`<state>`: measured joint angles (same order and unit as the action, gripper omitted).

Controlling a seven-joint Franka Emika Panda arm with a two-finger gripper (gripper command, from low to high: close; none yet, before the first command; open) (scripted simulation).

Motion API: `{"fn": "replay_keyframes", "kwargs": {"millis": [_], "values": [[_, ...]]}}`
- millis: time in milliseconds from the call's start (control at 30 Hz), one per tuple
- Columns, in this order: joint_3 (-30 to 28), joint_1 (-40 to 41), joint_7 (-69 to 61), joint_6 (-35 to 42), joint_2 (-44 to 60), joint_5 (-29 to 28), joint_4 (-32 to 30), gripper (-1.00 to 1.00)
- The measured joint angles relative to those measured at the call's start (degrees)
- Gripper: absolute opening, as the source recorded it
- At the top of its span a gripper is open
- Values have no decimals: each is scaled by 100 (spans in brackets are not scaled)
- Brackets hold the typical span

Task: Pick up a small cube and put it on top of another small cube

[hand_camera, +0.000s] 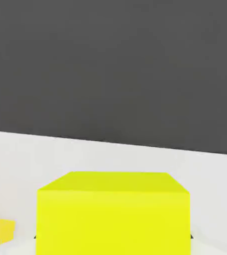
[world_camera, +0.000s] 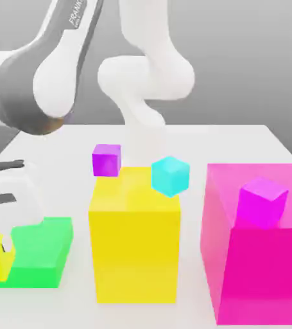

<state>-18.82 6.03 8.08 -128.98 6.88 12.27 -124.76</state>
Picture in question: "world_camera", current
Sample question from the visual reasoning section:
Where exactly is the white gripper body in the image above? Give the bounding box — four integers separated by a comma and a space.
0, 167, 46, 233

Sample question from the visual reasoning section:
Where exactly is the small purple cube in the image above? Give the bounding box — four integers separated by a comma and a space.
91, 143, 123, 178

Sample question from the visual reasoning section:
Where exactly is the small cyan cube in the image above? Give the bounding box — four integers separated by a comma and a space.
150, 155, 191, 199

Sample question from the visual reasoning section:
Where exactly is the small magenta cube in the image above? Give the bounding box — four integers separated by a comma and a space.
236, 176, 289, 230

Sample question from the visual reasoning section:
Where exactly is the large green box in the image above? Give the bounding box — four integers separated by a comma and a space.
0, 216, 74, 289

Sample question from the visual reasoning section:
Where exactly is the large yellow box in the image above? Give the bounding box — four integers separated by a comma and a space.
88, 166, 182, 305

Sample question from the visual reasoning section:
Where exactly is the large pink box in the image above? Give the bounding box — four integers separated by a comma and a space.
200, 163, 292, 326

